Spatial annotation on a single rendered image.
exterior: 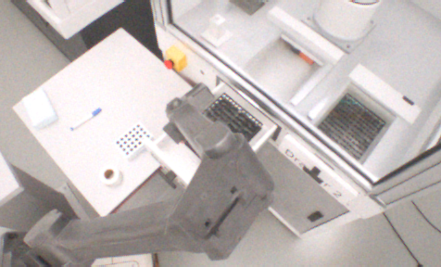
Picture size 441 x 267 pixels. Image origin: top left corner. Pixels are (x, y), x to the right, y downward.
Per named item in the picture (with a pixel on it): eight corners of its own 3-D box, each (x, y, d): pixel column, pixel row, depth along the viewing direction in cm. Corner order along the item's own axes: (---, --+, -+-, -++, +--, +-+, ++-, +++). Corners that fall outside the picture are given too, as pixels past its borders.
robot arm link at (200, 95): (168, 107, 70) (190, 135, 73) (207, 76, 72) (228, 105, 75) (159, 102, 81) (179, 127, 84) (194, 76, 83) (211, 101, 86)
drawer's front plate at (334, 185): (342, 204, 101) (356, 197, 91) (277, 149, 109) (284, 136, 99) (345, 200, 102) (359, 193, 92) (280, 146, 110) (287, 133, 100)
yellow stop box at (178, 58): (178, 73, 118) (176, 62, 112) (165, 63, 120) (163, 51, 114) (187, 66, 120) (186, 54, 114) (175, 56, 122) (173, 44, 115)
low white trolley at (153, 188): (144, 241, 171) (102, 218, 102) (79, 167, 187) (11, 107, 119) (215, 171, 190) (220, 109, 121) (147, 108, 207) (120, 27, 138)
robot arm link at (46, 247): (14, 258, 52) (36, 275, 53) (41, 248, 47) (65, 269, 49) (45, 221, 59) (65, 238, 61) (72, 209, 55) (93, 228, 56)
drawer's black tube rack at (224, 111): (216, 176, 102) (217, 171, 96) (179, 142, 107) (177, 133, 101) (260, 132, 110) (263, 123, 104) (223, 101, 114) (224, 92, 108)
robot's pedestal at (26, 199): (49, 254, 165) (-53, 240, 96) (25, 212, 174) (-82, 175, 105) (92, 222, 174) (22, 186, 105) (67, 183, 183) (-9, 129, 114)
